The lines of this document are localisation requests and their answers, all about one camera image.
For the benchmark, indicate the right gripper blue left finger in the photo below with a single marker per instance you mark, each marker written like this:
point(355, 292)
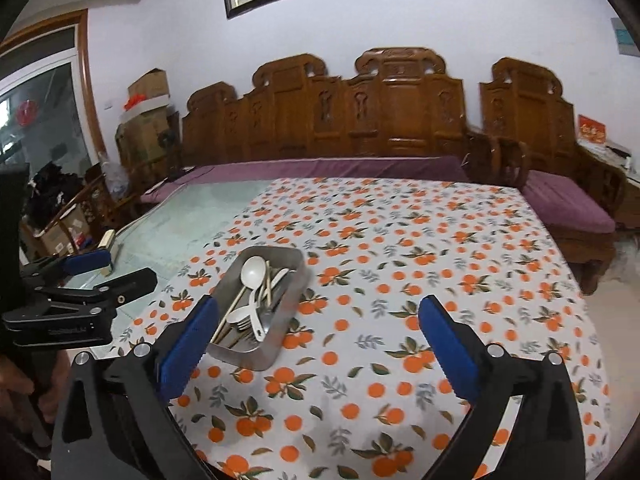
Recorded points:
point(147, 442)

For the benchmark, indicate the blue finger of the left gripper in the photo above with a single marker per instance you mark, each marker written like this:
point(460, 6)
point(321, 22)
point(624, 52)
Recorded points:
point(58, 302)
point(56, 269)

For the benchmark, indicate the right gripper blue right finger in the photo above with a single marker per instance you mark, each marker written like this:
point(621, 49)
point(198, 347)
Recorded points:
point(485, 376)

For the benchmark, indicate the steel fork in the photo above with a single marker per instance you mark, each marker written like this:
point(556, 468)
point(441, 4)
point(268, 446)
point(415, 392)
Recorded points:
point(274, 281)

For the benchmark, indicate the metal rectangular tray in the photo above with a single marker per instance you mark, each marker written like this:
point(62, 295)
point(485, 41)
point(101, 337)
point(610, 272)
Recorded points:
point(250, 353)

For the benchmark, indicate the light bamboo chopstick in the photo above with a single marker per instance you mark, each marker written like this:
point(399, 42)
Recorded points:
point(224, 319)
point(268, 286)

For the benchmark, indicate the white ceramic soup spoon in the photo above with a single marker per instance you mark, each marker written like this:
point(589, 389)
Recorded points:
point(253, 276)

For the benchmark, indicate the person's left hand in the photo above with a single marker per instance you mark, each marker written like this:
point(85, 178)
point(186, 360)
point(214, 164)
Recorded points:
point(14, 382)

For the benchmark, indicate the small wooden block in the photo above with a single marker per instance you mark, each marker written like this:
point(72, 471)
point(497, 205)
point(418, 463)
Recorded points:
point(109, 244)

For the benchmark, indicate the wooden chair at left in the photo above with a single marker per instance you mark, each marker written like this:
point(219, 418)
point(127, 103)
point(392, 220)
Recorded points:
point(64, 213)

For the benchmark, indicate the clear plastic bag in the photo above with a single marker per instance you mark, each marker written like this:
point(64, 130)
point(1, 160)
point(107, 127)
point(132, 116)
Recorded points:
point(115, 176)

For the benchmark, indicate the orange print tablecloth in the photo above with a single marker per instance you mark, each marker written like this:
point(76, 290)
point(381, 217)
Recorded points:
point(355, 392)

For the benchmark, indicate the glass door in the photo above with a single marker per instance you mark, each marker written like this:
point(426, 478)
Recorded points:
point(48, 113)

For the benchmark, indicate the large cardboard box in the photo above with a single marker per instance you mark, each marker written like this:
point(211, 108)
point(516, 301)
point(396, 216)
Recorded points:
point(138, 140)

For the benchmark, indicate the purple armchair cushion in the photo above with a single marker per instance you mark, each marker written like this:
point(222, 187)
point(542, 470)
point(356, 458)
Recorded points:
point(559, 201)

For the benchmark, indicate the top cardboard box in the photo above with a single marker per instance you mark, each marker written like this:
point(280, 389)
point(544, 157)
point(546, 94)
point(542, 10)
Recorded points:
point(152, 84)

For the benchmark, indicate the carved wooden armchair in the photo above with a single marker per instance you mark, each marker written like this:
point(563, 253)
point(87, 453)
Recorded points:
point(524, 110)

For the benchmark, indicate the wooden side table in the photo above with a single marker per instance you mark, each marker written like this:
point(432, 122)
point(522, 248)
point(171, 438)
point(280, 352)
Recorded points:
point(609, 186)

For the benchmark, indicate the purple bench cushion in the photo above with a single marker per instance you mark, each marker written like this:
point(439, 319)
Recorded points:
point(440, 168)

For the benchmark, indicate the red gift box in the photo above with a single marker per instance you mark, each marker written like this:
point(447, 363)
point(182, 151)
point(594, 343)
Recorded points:
point(591, 131)

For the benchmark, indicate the carved wooden sofa bench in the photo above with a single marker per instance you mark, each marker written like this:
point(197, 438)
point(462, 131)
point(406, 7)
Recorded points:
point(401, 104)

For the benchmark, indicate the grey wall electrical box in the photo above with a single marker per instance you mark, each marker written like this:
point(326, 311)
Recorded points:
point(624, 41)

